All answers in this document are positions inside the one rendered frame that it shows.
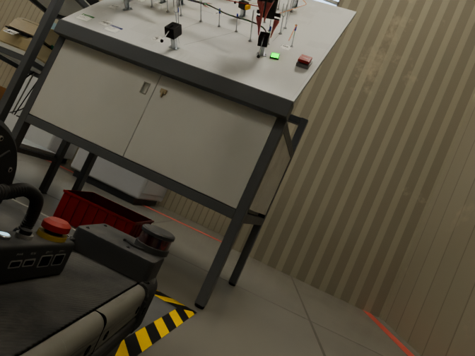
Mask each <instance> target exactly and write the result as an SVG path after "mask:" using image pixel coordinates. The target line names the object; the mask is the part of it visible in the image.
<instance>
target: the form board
mask: <svg viewBox="0 0 475 356"><path fill-rule="evenodd" d="M155 1H157V0H152V4H153V6H154V7H153V8H151V0H145V1H142V2H141V1H137V0H133V1H130V2H129V7H132V9H133V10H127V11H124V10H123V8H125V5H124V0H102V1H99V2H98V3H96V4H93V5H91V6H89V7H87V8H84V9H82V10H80V11H77V12H75V13H73V14H71V15H69V16H67V17H65V18H62V20H65V21H67V22H70V23H73V24H75V25H79V26H81V27H83V28H87V29H89V30H92V31H95V32H98V33H101V34H103V35H107V36H109V37H112V38H115V39H117V40H121V41H123V42H126V43H129V44H131V45H134V46H137V47H140V48H143V49H146V50H148V51H151V52H154V53H156V54H160V55H163V56H164V57H168V58H171V59H174V60H176V61H180V62H182V63H185V64H188V65H190V66H194V67H196V68H198V69H202V70H205V71H208V72H210V73H214V74H216V75H218V76H222V77H224V78H227V79H230V80H232V81H236V82H238V83H241V84H244V85H247V86H249V87H252V88H256V89H257V90H261V91H264V92H266V93H269V94H272V95H275V96H278V97H281V98H283V99H286V100H289V101H291V102H293V104H294V103H295V101H296V100H297V99H298V98H299V96H300V94H301V93H302V91H303V90H304V89H305V87H306V86H307V84H308V83H309V82H310V80H311V79H312V77H313V76H314V74H315V73H316V72H317V70H318V68H319V67H320V66H321V64H322V63H323V61H324V60H325V59H326V57H327V55H328V54H329V53H330V51H331V50H332V48H333V47H334V45H335V44H336V43H337V41H338V40H339V38H340V37H341V36H342V34H343V33H344V31H345V29H346V28H347V27H348V25H349V24H350V22H351V21H352V20H353V18H354V17H355V15H356V11H352V10H348V9H345V8H341V7H338V6H333V5H330V4H326V3H322V2H319V1H315V0H304V1H305V2H306V3H305V2H304V1H303V0H298V5H299V6H300V7H299V6H298V7H299V8H297V7H296V8H295V9H293V12H292V13H291V12H288V19H287V23H286V16H287V12H286V16H284V18H283V25H282V29H281V22H282V17H283V16H282V15H281V17H280V18H279V17H274V18H278V19H280V20H279V23H278V25H277V26H276V29H275V30H274V32H273V35H272V36H271V38H269V45H267V47H265V50H264V53H266V54H267V56H266V57H264V56H260V58H257V52H259V50H260V46H257V43H258V38H259V36H258V27H257V25H256V24H254V23H253V24H252V36H251V41H252V42H248V40H249V39H250V31H251V22H249V21H246V20H242V19H239V18H238V19H237V18H234V17H232V16H229V15H226V14H224V15H222V16H220V27H218V21H219V15H216V14H214V13H215V12H216V11H217V10H216V9H214V8H212V7H210V6H208V8H207V7H205V6H204V5H203V4H202V5H201V20H202V21H203V22H202V23H200V22H199V21H200V4H198V3H195V2H193V1H188V0H183V3H184V4H185V5H183V6H181V7H182V15H183V16H180V6H178V8H179V24H181V25H182V34H181V35H180V36H179V37H177V46H178V47H180V49H178V50H176V49H172V48H169V46H170V45H171V40H170V38H168V37H165V39H164V40H163V42H156V41H154V40H151V38H153V37H155V36H156V35H158V36H161V37H164V36H165V26H166V25H168V24H170V23H171V22H175V23H176V19H175V12H177V6H176V5H177V0H174V5H175V12H174V8H173V0H168V9H167V3H164V4H162V5H159V4H155V3H154V2H155ZM202 2H205V3H210V4H209V5H211V6H214V7H215V8H217V9H221V11H223V12H226V13H228V14H230V15H233V16H237V13H238V15H239V16H240V8H238V3H236V4H234V2H233V1H226V0H202ZM112 4H117V5H119V6H121V7H119V8H117V9H113V8H109V7H108V6H110V5H112ZM305 4H306V5H305ZM206 6H207V5H206ZM167 10H169V13H167V12H166V11H167ZM83 13H84V14H87V15H89V16H93V17H95V18H93V19H91V20H89V21H88V22H86V21H84V20H80V19H77V18H75V17H76V16H79V15H81V14H83ZM103 20H108V21H111V22H113V23H111V24H112V25H115V26H117V27H120V28H123V30H120V31H119V32H117V33H113V32H109V31H106V30H103V28H106V27H107V26H108V25H107V26H104V25H101V24H99V22H101V21H103ZM236 21H237V32H235V31H236ZM111 24H110V25H111ZM285 24H286V27H287V29H283V28H284V27H285ZM296 24H297V25H298V26H297V28H296V31H295V36H294V40H293V35H294V31H293V29H294V27H295V25H296ZM280 29H281V33H282V35H280V34H279V33H280ZM292 32H293V34H292ZM291 34H292V36H291ZM290 36H291V38H290ZM289 38H290V40H289V41H288V39H289ZM292 41H293V47H292V48H291V49H290V50H289V51H288V50H285V49H281V48H279V47H280V46H281V45H282V44H286V45H290V46H291V45H292ZM272 52H273V53H277V54H280V57H279V59H270V56H271V53H272ZM301 54H304V55H307V56H309V57H312V60H311V61H312V64H311V66H310V67H309V69H303V68H300V67H298V66H296V62H297V61H298V58H299V57H300V56H301Z"/></svg>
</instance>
